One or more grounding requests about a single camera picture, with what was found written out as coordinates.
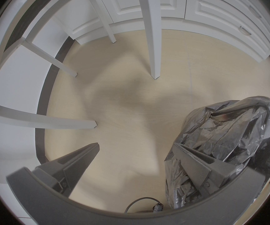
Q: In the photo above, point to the white chair dark grey seat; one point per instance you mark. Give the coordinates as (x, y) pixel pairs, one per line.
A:
(152, 31)

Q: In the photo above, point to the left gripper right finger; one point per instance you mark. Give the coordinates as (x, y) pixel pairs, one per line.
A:
(200, 167)

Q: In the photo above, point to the black plastic bag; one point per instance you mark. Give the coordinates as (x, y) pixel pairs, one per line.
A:
(231, 130)

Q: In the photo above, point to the white wardrobe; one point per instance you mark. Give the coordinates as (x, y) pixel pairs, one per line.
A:
(219, 15)

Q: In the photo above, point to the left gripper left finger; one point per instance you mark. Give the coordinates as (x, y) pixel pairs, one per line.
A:
(74, 167)

